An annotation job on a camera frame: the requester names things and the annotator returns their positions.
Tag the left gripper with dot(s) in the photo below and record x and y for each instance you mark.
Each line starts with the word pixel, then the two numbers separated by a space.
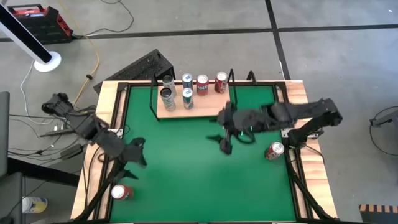
pixel 132 151

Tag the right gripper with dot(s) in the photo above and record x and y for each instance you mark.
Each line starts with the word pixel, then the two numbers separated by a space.
pixel 233 119

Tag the red Fanta can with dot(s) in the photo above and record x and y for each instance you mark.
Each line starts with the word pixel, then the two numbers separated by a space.
pixel 202 85
pixel 122 192

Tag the red and white soda can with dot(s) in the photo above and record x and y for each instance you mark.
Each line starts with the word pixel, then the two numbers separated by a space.
pixel 274 151

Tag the Red Bull sugarfree can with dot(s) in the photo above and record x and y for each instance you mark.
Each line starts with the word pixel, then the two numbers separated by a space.
pixel 187 98

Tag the red Coca-Cola can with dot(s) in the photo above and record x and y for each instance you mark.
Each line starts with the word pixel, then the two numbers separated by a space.
pixel 221 82

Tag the tall silver green-print can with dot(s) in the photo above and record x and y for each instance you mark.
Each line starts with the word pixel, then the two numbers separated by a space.
pixel 168 99

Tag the blue silver energy drink can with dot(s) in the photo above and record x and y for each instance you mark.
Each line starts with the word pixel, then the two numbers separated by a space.
pixel 187 81

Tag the tall white drink can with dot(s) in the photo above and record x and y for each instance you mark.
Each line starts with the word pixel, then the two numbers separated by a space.
pixel 169 81

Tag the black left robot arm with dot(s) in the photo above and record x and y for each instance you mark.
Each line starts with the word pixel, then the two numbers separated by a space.
pixel 87 127

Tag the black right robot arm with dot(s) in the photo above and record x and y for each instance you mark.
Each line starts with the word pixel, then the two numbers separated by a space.
pixel 311 110

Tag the green table mat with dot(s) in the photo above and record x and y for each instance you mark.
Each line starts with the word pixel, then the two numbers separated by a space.
pixel 192 186

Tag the black power brick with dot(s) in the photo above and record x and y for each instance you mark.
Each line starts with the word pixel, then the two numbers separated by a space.
pixel 72 152

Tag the grey power strip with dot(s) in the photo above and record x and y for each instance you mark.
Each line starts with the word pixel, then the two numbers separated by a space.
pixel 56 132

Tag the black floor beam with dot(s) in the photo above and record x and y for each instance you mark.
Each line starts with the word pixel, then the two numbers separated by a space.
pixel 40 174

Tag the white yellow wipes canister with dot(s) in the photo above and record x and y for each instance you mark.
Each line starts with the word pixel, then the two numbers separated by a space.
pixel 34 204

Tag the dark grey box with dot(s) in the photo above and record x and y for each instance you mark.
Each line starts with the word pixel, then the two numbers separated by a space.
pixel 12 199

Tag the dark grey panel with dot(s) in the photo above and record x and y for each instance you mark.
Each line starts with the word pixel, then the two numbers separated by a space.
pixel 3 133

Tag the grey stand base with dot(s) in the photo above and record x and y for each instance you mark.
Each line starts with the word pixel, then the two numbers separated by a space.
pixel 385 119

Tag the red and black tool case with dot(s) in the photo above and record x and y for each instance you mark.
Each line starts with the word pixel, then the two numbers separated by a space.
pixel 40 25

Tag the orange black striped block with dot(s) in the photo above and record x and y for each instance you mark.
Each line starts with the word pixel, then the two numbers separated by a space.
pixel 377 214

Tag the white floor stand black panel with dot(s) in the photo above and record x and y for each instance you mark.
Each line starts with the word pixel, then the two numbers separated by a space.
pixel 21 35

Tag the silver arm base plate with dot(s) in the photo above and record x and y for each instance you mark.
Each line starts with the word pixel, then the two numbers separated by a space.
pixel 119 133
pixel 284 132

